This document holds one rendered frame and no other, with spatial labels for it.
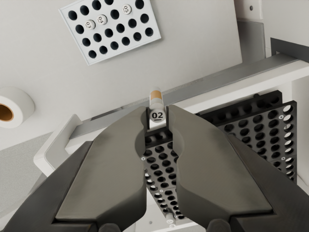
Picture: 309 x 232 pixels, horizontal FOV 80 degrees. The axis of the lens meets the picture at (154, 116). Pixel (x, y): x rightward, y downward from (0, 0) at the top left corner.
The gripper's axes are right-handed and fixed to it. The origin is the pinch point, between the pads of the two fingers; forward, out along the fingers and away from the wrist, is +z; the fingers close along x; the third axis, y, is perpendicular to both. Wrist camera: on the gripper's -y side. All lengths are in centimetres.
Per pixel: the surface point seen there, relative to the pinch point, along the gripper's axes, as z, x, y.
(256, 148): 8.7, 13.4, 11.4
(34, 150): 99, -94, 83
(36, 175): 99, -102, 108
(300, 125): 13.1, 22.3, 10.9
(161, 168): 8.7, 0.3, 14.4
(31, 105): 21.9, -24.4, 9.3
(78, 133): 11.9, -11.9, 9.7
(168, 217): 7.9, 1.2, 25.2
